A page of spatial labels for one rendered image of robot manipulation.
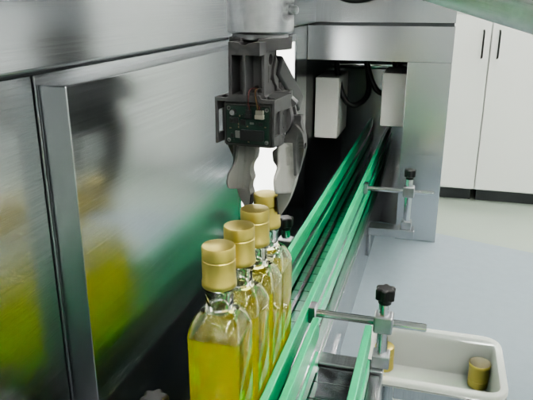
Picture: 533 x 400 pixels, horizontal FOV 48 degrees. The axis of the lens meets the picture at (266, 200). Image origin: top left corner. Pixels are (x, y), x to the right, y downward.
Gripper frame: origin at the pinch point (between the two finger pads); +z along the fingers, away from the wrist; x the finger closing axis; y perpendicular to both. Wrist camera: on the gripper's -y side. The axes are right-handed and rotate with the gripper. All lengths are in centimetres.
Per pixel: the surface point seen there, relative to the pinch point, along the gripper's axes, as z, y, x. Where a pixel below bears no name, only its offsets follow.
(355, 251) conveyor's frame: 27, -51, 2
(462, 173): 94, -370, 14
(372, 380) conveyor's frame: 27.3, -6.2, 13.9
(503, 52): 9, -371, 31
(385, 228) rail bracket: 29, -71, 5
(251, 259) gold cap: 2.8, 11.8, 2.7
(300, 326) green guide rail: 18.9, -2.9, 4.0
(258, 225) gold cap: 0.6, 7.0, 1.7
